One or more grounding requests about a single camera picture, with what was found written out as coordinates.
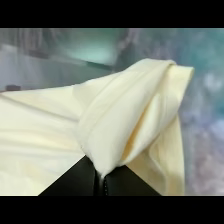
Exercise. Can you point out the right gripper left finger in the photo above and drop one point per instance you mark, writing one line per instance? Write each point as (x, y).
(76, 181)

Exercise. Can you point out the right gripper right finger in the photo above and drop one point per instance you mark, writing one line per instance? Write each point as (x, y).
(130, 183)

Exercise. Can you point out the cream shirt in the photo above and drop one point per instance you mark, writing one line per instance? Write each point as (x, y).
(113, 113)

